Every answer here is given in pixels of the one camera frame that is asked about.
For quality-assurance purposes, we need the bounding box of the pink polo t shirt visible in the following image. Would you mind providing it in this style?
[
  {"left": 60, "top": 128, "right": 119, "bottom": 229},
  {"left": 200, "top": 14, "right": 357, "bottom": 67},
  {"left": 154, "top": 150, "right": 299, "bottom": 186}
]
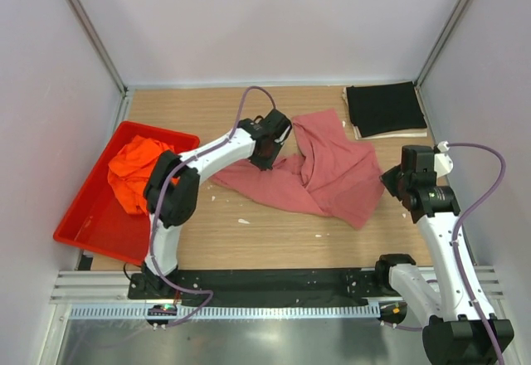
[{"left": 211, "top": 109, "right": 384, "bottom": 229}]

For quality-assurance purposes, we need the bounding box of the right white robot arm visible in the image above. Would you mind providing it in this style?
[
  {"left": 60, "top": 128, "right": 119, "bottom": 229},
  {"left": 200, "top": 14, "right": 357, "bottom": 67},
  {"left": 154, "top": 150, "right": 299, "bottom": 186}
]
[{"left": 375, "top": 142, "right": 514, "bottom": 364}]

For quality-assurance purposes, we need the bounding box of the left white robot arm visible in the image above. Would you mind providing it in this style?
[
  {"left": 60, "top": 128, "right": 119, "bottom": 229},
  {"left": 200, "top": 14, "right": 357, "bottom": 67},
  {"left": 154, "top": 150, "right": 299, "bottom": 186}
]
[{"left": 141, "top": 109, "right": 292, "bottom": 291}]

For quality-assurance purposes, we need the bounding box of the folded black t shirt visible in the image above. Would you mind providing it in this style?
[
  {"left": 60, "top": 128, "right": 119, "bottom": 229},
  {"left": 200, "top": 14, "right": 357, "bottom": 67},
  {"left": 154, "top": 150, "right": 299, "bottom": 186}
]
[{"left": 346, "top": 81, "right": 428, "bottom": 139}]

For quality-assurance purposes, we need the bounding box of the orange t shirt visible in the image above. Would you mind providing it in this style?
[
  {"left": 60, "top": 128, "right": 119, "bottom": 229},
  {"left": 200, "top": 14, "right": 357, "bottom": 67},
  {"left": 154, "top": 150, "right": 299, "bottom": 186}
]
[{"left": 107, "top": 135, "right": 175, "bottom": 216}]

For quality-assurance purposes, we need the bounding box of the red plastic bin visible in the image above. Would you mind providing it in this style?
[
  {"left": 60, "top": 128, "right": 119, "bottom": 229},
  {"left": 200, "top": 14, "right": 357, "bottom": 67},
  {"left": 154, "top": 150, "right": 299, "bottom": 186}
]
[{"left": 53, "top": 121, "right": 200, "bottom": 265}]

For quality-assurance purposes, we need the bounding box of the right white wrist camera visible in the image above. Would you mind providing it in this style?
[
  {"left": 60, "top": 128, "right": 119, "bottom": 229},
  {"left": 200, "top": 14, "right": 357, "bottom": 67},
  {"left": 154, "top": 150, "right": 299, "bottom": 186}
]
[{"left": 433, "top": 141, "right": 453, "bottom": 178}]

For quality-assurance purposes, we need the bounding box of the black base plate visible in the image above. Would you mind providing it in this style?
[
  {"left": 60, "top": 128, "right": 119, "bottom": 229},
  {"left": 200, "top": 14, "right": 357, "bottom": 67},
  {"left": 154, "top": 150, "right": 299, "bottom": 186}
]
[{"left": 127, "top": 268, "right": 410, "bottom": 300}]

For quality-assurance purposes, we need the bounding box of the white slotted cable duct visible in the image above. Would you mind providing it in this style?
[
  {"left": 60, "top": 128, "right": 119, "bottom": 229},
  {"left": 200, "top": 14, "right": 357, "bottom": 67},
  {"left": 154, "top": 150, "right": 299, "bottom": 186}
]
[{"left": 69, "top": 303, "right": 380, "bottom": 321}]

